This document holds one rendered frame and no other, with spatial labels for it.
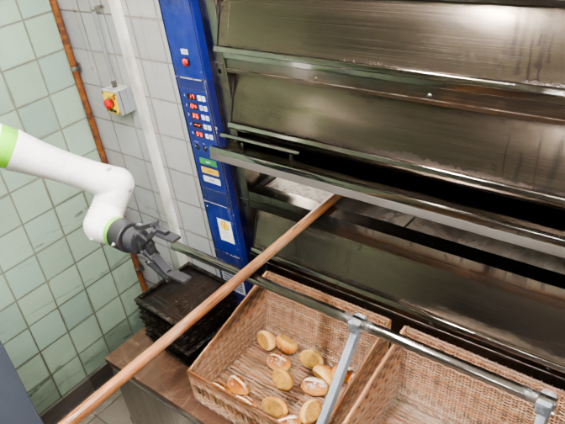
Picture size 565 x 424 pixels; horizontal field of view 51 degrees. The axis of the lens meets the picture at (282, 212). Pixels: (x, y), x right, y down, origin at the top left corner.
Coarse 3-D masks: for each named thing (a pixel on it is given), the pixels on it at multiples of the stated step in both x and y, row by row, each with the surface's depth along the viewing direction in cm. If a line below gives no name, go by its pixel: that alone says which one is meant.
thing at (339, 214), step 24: (264, 192) 216; (336, 216) 197; (360, 216) 195; (384, 240) 187; (408, 240) 181; (432, 240) 179; (456, 264) 173; (480, 264) 168; (504, 264) 166; (528, 264) 164; (528, 288) 161; (552, 288) 157
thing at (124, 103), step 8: (104, 88) 234; (112, 88) 233; (120, 88) 231; (128, 88) 232; (104, 96) 234; (120, 96) 231; (128, 96) 233; (120, 104) 232; (128, 104) 234; (112, 112) 237; (120, 112) 233; (128, 112) 235
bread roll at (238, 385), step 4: (232, 376) 215; (236, 376) 214; (240, 376) 215; (228, 380) 216; (232, 380) 214; (236, 380) 213; (240, 380) 213; (244, 380) 213; (228, 384) 215; (232, 384) 213; (236, 384) 212; (240, 384) 212; (244, 384) 212; (248, 384) 213; (232, 388) 213; (236, 388) 212; (240, 388) 211; (244, 388) 211; (248, 388) 212; (232, 392) 214; (236, 392) 212; (240, 392) 211; (244, 392) 211; (248, 392) 212
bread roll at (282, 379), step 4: (280, 368) 215; (272, 372) 215; (276, 372) 214; (280, 372) 213; (284, 372) 212; (272, 376) 215; (276, 376) 214; (280, 376) 212; (284, 376) 211; (288, 376) 211; (272, 380) 215; (276, 380) 213; (280, 380) 212; (284, 380) 210; (288, 380) 210; (292, 380) 211; (276, 384) 213; (280, 384) 211; (284, 384) 210; (288, 384) 209; (292, 384) 210; (280, 388) 211; (284, 388) 210; (288, 388) 210
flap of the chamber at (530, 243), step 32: (224, 160) 193; (288, 160) 187; (320, 160) 186; (352, 160) 185; (352, 192) 165; (416, 192) 162; (448, 192) 161; (480, 192) 161; (448, 224) 149; (544, 224) 143
